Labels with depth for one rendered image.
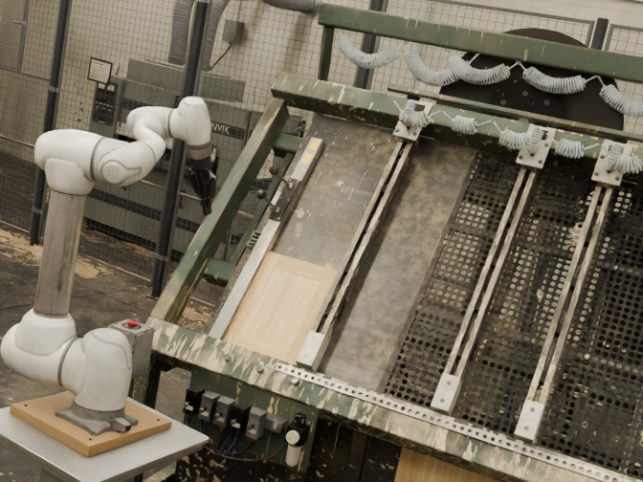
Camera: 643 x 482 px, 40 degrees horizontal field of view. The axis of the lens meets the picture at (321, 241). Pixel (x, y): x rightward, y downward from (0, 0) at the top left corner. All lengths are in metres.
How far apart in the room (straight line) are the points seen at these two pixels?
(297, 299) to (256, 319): 0.16
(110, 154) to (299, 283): 1.04
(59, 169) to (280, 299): 1.05
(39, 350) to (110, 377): 0.22
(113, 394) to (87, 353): 0.14
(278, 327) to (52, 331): 0.89
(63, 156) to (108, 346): 0.56
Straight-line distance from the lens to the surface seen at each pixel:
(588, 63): 3.79
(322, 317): 3.16
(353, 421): 3.01
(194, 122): 3.06
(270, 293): 3.30
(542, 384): 3.02
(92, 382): 2.68
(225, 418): 3.10
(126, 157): 2.55
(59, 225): 2.67
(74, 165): 2.61
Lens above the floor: 1.94
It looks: 11 degrees down
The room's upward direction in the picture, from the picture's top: 11 degrees clockwise
